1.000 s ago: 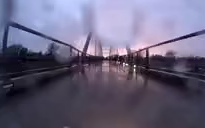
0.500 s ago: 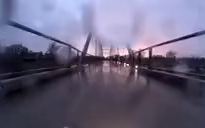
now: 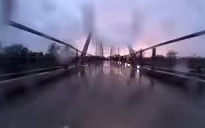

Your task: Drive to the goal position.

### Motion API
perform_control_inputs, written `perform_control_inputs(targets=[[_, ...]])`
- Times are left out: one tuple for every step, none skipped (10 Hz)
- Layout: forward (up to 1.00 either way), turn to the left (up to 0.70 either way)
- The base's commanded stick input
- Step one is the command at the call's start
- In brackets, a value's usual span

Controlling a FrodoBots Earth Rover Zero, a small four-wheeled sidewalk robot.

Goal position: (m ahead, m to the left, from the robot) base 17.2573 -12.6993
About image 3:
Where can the slanted bridge pylon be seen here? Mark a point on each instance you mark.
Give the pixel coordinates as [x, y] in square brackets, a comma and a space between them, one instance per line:
[85, 46]

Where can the tall building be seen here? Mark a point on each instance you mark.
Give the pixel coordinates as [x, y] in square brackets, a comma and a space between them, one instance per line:
[154, 52]

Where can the wet dark bridge deck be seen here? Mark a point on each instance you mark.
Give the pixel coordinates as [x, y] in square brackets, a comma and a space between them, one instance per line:
[103, 100]

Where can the row of dark trees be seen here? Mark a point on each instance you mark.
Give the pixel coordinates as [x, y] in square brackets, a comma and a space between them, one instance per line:
[20, 53]

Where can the bridge railing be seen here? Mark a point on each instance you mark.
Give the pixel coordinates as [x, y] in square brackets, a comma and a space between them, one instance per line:
[30, 77]
[176, 75]

